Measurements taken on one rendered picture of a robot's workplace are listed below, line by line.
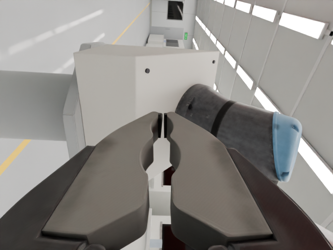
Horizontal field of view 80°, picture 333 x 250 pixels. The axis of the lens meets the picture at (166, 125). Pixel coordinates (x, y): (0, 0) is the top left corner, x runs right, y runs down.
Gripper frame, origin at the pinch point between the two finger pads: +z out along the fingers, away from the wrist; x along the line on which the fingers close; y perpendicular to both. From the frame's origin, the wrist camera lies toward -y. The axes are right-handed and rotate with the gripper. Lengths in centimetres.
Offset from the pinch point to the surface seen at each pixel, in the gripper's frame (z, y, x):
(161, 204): 209, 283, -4
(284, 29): 323, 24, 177
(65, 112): 17.7, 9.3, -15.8
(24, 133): 25.3, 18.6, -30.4
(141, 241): 119, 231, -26
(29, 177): 97, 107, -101
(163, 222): 156, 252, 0
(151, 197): 208, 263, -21
